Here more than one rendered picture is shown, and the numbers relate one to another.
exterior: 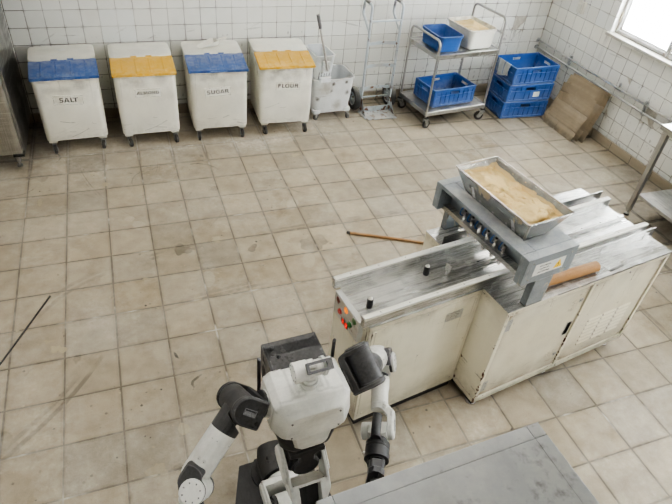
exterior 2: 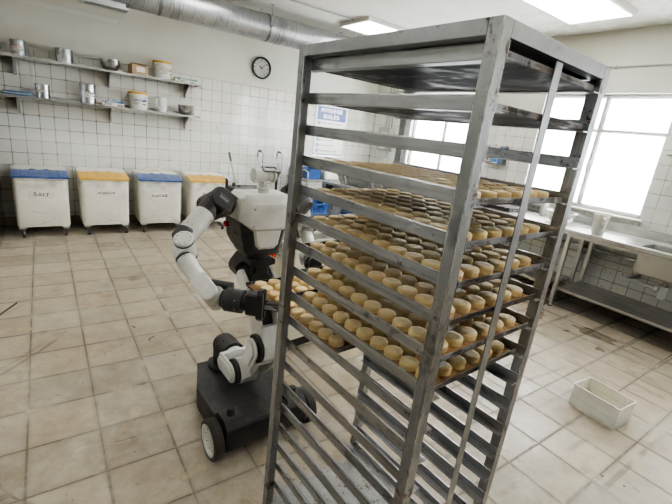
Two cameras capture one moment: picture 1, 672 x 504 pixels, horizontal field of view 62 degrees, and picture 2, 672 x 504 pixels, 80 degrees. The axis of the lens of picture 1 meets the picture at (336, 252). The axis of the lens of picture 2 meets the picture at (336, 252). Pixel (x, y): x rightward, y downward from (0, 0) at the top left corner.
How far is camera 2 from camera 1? 1.42 m
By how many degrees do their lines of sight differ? 26
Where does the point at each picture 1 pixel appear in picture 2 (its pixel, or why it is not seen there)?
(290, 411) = (253, 199)
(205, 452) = (192, 219)
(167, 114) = (120, 210)
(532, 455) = not seen: hidden behind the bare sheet
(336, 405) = (283, 203)
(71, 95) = (44, 191)
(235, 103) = (172, 205)
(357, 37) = not seen: hidden behind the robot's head
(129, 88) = (92, 188)
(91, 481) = (57, 398)
